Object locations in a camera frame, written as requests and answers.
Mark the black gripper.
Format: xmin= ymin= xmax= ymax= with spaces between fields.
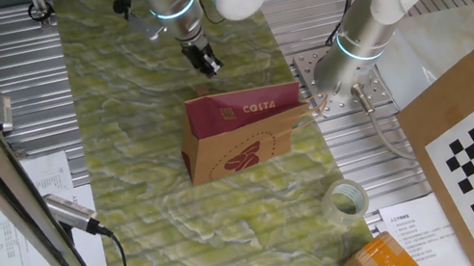
xmin=177 ymin=39 xmax=227 ymax=81

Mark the silver ridged camera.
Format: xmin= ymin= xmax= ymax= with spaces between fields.
xmin=37 ymin=191 xmax=104 ymax=237

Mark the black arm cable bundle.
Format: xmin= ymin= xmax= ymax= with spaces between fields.
xmin=327 ymin=0 xmax=356 ymax=51

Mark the brown maroon Costa paper bag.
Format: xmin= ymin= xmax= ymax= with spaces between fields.
xmin=169 ymin=62 xmax=332 ymax=206

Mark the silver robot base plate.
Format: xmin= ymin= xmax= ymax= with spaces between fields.
xmin=282 ymin=40 xmax=403 ymax=130

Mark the clear tape roll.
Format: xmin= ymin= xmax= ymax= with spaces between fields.
xmin=317 ymin=175 xmax=374 ymax=233

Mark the green marble pattern mat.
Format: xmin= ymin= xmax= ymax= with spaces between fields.
xmin=5 ymin=0 xmax=474 ymax=266

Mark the silver wrist bracket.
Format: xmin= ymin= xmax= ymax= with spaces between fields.
xmin=122 ymin=10 xmax=169 ymax=42

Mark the black camera cable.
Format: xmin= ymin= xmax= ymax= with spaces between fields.
xmin=89 ymin=224 xmax=139 ymax=266

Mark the grey cable with metal connector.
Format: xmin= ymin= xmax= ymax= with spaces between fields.
xmin=340 ymin=82 xmax=429 ymax=162

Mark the small silver camera box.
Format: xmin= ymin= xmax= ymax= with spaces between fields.
xmin=0 ymin=93 xmax=20 ymax=136

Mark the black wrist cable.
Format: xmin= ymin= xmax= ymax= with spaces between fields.
xmin=191 ymin=0 xmax=231 ymax=28

